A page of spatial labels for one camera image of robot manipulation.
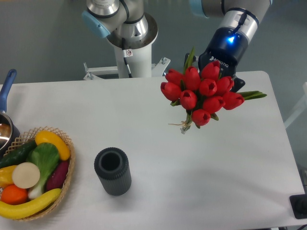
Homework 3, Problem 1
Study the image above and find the yellow bell pepper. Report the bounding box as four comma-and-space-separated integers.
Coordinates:
0, 165, 17, 188

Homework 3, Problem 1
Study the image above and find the purple sweet potato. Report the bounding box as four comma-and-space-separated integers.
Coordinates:
46, 161, 69, 191

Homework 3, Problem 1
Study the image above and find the blue handled saucepan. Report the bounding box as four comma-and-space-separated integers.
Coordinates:
0, 69, 20, 159

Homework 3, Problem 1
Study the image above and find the metal base bracket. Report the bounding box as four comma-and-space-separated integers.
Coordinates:
83, 57, 171, 80

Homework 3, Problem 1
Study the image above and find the dark green cucumber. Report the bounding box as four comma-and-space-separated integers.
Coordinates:
0, 140, 36, 168

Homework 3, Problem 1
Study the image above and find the woven wicker basket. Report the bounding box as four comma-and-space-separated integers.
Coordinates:
0, 127, 75, 221

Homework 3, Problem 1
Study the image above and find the black device at edge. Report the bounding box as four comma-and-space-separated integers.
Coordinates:
289, 194, 307, 219

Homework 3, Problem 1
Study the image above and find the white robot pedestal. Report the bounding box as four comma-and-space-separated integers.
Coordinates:
113, 44, 152, 79

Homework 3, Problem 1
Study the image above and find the orange fruit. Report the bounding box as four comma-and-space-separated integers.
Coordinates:
1, 184, 28, 205

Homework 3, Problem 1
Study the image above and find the beige round radish slice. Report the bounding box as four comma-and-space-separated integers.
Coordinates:
12, 162, 40, 189

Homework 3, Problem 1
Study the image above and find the red tulip bouquet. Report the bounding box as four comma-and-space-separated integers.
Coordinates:
160, 49, 266, 134

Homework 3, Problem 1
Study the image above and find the green bok choy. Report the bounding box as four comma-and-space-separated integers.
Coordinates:
26, 143, 59, 200

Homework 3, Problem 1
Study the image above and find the yellow banana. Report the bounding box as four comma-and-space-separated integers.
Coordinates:
0, 188, 61, 220

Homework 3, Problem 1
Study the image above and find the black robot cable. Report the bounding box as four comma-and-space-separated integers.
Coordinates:
121, 37, 133, 79

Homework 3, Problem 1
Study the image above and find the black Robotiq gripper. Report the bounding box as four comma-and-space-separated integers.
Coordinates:
184, 27, 247, 92

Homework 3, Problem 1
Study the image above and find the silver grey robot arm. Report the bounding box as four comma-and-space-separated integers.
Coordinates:
82, 0, 272, 78

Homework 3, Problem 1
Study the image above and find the dark grey ribbed vase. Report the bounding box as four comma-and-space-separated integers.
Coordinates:
94, 147, 131, 196

